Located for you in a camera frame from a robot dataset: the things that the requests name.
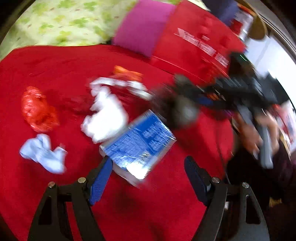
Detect magenta pillow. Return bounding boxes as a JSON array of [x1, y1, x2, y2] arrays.
[[112, 1, 176, 57]]

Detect light blue tissue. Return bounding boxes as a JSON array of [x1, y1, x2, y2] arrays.
[[20, 133, 67, 174]]

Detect blue silver foil package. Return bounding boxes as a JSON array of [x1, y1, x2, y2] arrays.
[[100, 110, 176, 187]]

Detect red paper gift bag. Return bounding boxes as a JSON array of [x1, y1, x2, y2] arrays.
[[151, 1, 245, 86]]

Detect red blanket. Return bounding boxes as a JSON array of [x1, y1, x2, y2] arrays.
[[0, 44, 235, 241]]

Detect right hand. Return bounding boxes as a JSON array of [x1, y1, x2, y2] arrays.
[[235, 111, 280, 157]]

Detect green clover quilt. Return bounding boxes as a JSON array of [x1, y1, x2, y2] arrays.
[[1, 1, 137, 58]]

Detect navy tote bag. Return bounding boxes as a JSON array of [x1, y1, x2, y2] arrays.
[[203, 0, 239, 27]]

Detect orange wrapper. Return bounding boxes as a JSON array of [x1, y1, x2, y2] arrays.
[[111, 65, 143, 82]]

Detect white tissue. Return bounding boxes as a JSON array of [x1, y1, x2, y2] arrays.
[[81, 77, 152, 144]]

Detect red plastic bag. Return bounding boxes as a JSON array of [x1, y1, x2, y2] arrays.
[[21, 86, 59, 133]]

